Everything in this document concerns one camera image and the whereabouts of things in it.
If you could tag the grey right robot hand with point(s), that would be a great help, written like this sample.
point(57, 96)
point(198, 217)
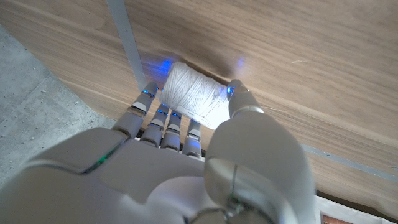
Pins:
point(140, 180)

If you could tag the printed bookshelf backdrop cloth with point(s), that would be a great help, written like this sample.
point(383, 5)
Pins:
point(348, 211)

